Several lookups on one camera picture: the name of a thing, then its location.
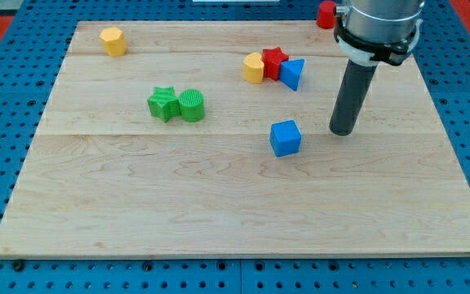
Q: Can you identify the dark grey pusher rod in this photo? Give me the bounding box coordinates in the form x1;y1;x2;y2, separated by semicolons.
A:
329;60;376;136

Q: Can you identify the light wooden board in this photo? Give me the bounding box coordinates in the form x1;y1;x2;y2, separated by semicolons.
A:
0;21;470;260

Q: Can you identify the green star block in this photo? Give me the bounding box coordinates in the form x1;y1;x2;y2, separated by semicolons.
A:
147;87;181;123

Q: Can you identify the red cylinder block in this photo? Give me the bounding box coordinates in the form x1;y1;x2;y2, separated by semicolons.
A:
316;0;336;29

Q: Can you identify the yellow hexagon block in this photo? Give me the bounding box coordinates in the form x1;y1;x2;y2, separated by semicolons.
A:
99;26;127;57

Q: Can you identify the blue triangle block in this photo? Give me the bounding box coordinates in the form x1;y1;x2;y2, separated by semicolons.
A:
279;59;305;91

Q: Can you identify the red star block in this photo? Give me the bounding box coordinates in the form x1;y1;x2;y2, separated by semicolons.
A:
262;47;289;81

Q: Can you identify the green cylinder block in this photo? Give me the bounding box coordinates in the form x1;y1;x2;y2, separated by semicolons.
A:
178;89;205;123

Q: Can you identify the blue cube block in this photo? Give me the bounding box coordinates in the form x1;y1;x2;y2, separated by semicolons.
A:
269;120;302;157

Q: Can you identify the yellow heart block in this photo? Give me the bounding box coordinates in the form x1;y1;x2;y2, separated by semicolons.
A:
242;52;264;84

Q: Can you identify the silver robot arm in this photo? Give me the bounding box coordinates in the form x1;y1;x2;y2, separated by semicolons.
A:
333;0;425;67

